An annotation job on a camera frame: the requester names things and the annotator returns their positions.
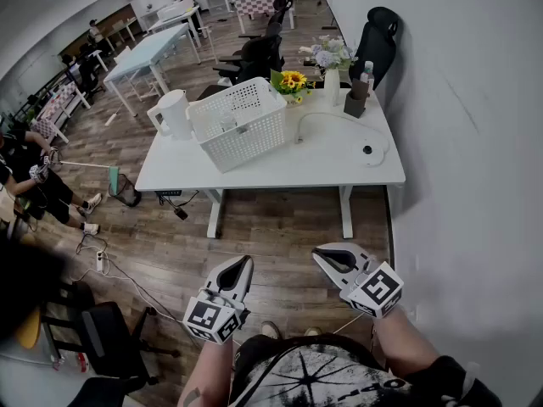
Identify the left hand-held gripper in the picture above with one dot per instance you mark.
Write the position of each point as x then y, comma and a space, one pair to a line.
208, 316

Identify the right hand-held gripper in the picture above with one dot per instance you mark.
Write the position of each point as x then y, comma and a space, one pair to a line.
377, 286

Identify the white plastic basket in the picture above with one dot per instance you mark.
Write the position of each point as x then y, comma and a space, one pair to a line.
250, 142

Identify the person's right forearm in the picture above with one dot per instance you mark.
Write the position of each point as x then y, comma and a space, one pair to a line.
403, 341

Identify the person's left forearm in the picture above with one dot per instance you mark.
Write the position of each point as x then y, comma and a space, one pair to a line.
210, 371

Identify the person's left shoe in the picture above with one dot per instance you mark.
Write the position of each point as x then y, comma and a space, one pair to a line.
270, 330

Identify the person's shoe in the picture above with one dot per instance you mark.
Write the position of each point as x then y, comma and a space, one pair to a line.
270, 330
313, 332

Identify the person's right shoe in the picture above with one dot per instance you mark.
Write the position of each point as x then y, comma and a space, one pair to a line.
313, 332

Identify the black power adapter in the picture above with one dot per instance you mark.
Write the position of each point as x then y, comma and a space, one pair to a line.
181, 213

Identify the white table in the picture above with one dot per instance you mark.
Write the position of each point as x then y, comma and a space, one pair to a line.
318, 159

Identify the round white kettle base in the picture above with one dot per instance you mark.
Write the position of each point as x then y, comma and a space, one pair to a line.
368, 153

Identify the black white printed t-shirt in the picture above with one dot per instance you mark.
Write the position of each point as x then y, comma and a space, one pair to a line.
322, 375

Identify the white power strip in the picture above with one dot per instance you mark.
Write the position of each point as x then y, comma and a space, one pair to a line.
100, 261

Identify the black rolling chair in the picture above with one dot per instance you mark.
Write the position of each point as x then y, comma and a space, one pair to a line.
110, 341

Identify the black mesh trash bin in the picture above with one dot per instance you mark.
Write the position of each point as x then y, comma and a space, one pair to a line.
127, 191

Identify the brown cardboard holder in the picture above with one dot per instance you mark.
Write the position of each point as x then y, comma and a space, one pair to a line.
354, 100

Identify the small white flower pot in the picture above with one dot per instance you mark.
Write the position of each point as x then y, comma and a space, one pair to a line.
292, 99

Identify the white ceramic vase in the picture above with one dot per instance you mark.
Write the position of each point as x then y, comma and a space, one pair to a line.
331, 86

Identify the white electric kettle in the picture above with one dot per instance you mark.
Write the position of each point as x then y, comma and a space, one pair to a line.
176, 115

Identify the short clear plastic bottle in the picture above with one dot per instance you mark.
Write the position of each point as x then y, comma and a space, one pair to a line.
363, 79

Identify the yellow sunflower bouquet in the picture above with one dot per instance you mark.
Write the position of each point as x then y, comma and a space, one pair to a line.
290, 81

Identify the tall clear plastic bottle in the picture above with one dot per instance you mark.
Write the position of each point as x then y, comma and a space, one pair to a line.
369, 72

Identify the white floor mop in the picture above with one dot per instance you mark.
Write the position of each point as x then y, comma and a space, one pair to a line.
111, 119

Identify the pale blue flower bouquet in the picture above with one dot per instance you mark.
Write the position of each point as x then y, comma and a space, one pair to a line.
328, 53

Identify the yellow chair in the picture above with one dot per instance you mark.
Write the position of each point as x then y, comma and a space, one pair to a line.
29, 331

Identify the black mesh office chair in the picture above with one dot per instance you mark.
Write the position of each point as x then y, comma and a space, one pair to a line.
283, 0
375, 45
259, 57
275, 19

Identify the light blue top table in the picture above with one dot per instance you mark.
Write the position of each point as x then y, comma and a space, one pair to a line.
148, 53

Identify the checkered cloth table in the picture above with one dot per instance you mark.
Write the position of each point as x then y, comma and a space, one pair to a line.
55, 108
259, 2

